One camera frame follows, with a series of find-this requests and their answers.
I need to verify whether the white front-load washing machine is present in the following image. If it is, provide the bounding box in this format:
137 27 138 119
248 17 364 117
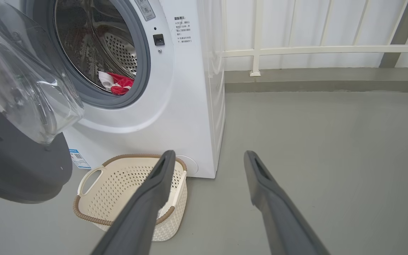
4 0 226 179

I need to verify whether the blue energy label sticker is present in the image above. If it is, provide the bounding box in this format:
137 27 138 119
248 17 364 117
69 149 92 170

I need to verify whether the cream perforated laundry basket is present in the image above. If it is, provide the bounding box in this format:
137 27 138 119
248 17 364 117
73 154 188 242

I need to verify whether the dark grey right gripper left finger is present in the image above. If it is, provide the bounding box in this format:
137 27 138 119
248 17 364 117
91 150 177 255

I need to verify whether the red and white garment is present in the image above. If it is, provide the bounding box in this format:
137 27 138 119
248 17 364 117
98 71 135 95

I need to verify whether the steel washer drum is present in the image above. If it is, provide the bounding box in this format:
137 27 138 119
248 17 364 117
55 0 138 93

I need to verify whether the white metal railing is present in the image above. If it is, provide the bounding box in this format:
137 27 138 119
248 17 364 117
222 0 408 77

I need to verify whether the grey pillar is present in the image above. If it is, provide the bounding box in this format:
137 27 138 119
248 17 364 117
379 0 408 68

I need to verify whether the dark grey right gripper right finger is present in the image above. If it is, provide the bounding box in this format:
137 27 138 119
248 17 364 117
244 150 330 255

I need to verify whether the grey instruction label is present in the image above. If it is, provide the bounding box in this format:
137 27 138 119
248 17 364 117
135 0 156 21

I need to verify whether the grey rubber door gasket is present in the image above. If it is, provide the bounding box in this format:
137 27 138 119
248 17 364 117
46 0 151 109

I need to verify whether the washing machine door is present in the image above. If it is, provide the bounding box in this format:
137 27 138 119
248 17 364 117
0 0 85 204

